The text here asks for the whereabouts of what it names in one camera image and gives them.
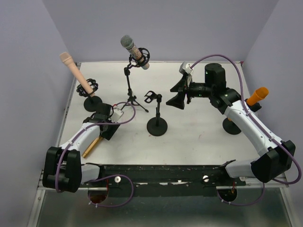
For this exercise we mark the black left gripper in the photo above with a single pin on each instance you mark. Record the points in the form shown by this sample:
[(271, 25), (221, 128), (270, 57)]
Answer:
[(109, 134)]

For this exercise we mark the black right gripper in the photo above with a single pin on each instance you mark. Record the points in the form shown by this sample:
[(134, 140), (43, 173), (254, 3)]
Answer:
[(177, 100)]

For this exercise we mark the gold microphone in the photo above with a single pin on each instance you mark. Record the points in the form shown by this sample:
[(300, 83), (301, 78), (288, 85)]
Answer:
[(91, 147)]

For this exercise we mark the black round-base clip stand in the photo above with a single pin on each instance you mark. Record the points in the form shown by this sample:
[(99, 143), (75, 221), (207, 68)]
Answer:
[(156, 126)]

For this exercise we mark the black tripod microphone stand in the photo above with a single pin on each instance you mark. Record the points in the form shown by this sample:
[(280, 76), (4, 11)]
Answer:
[(128, 69)]

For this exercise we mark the glitter silver-head microphone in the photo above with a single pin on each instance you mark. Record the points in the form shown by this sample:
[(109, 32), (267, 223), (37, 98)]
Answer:
[(140, 55)]

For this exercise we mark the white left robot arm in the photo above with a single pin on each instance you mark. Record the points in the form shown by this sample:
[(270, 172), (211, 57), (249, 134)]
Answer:
[(63, 170)]

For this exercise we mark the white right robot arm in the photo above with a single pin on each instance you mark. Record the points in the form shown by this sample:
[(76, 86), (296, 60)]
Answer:
[(275, 154)]

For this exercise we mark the black round-base orange-mic stand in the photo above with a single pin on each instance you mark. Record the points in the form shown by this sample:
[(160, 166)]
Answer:
[(241, 118)]

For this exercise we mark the orange microphone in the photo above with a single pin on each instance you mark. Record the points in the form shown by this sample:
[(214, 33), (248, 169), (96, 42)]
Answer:
[(258, 95)]

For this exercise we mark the pink beige microphone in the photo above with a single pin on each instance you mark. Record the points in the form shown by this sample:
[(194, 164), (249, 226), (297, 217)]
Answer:
[(69, 62)]

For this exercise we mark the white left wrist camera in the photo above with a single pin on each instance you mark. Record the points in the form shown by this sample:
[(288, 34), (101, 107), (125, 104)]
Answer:
[(117, 114)]

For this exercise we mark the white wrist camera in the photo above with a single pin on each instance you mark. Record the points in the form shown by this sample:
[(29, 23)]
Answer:
[(117, 114), (186, 70)]

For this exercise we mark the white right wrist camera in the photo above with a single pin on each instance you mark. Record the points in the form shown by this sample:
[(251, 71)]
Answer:
[(186, 70)]

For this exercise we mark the black round-base shock-mount stand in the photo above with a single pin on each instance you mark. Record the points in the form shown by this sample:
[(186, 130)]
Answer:
[(91, 101)]

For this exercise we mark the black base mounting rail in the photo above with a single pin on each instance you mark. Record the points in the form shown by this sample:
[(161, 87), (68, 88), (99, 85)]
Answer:
[(156, 180)]

